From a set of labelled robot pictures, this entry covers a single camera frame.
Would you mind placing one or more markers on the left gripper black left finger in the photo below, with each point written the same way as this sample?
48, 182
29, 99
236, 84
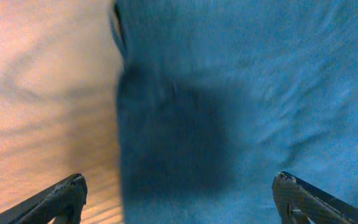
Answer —
61, 203

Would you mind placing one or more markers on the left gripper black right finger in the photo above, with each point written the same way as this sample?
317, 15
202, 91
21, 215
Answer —
299, 202

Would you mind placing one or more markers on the navy blue shorts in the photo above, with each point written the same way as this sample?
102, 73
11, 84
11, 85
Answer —
217, 97

